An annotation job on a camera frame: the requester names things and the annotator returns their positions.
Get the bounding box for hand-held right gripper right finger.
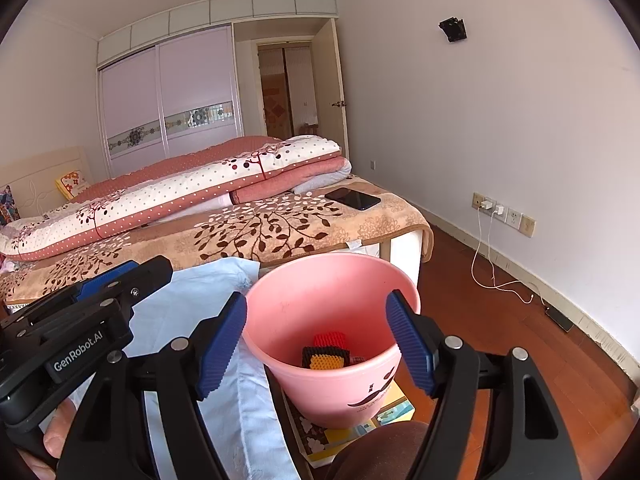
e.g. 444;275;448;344
385;289;583;480

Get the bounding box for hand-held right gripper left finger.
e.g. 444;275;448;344
57;291;248;480

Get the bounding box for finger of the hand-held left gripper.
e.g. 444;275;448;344
0;287;131;341
75;255;174;311

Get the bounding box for red foam net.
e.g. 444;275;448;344
314;331;349;350

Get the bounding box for black foam net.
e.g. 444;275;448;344
301;342;352;371

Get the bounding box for pink plastic bucket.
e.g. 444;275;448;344
241;252;422;430

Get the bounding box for person's left hand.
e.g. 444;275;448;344
20;400;80;480

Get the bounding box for teal printed box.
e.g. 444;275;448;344
374;380;416;423

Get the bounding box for dotted tree print quilt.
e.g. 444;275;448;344
0;135;343;261

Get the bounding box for light blue cloth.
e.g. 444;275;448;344
65;257;301;480

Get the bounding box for dark brown round stool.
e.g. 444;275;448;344
325;421;432;480

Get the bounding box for brown leaf print blanket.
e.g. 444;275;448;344
0;175;435;306

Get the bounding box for yellow flower pillow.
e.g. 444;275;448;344
55;170;93;200

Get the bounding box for floral cover book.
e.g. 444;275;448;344
282;385;331;461

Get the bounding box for colourful printed pillow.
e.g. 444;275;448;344
0;185;21;226

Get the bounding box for cream headboard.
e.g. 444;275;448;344
0;146;93;221

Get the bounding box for black phone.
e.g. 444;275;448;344
324;187;382;211

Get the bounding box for white folded sheet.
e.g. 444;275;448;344
292;167;353;196

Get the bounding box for pink folded blanket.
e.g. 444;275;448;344
230;156;351;206

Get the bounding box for white sliding door wardrobe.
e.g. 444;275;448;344
96;22;243;178

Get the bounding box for cream room door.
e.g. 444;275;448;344
312;17;349;148

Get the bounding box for white overhead cabinets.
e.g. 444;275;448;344
96;0;336;66

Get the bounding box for white bed frame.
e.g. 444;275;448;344
345;227;427;286

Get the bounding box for white charging cable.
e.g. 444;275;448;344
470;210;548;307

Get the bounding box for beige wall socket row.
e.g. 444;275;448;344
472;191;537;238

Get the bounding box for black wall device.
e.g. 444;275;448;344
439;17;468;43

